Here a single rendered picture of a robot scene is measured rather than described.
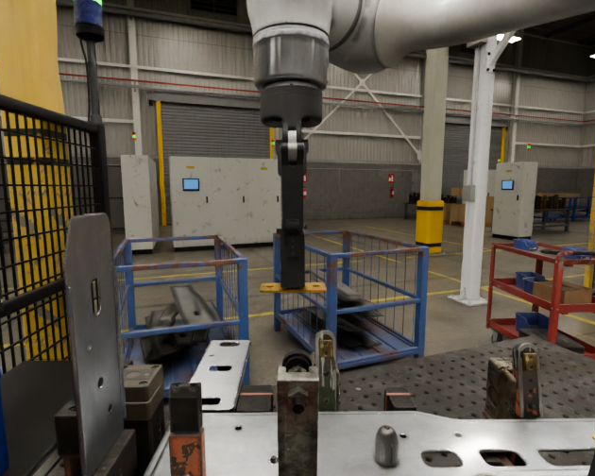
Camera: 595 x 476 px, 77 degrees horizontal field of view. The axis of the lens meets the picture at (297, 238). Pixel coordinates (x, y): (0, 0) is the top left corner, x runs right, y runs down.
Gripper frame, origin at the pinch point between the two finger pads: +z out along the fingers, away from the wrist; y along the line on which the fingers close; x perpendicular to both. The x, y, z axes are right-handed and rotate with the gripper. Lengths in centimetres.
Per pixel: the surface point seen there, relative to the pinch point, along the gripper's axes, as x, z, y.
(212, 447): 11.7, 28.5, 3.3
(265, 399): 5.0, 30.4, 18.8
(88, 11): 53, -56, 61
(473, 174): -213, -26, 382
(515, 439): -33.2, 28.7, 3.9
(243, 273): 28, 41, 174
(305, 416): -0.9, 11.0, -16.6
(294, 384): 0.1, 7.8, -17.1
